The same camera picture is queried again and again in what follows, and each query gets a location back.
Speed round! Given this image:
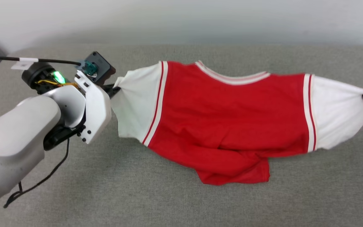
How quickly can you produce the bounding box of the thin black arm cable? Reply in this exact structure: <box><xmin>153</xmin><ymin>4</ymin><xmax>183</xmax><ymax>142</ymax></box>
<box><xmin>3</xmin><ymin>138</ymin><xmax>70</xmax><ymax>209</ymax></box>

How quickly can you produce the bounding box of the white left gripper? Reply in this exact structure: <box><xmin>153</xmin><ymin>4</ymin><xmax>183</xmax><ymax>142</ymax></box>
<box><xmin>22</xmin><ymin>62</ymin><xmax>121</xmax><ymax>145</ymax></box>

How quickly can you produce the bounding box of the red and white jersey shirt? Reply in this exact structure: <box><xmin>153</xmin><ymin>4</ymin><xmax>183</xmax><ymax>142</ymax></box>
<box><xmin>110</xmin><ymin>60</ymin><xmax>363</xmax><ymax>186</ymax></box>

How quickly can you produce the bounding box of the black camera cable teal plug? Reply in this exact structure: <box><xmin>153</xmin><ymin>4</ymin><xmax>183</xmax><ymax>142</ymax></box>
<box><xmin>0</xmin><ymin>55</ymin><xmax>97</xmax><ymax>76</ymax></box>

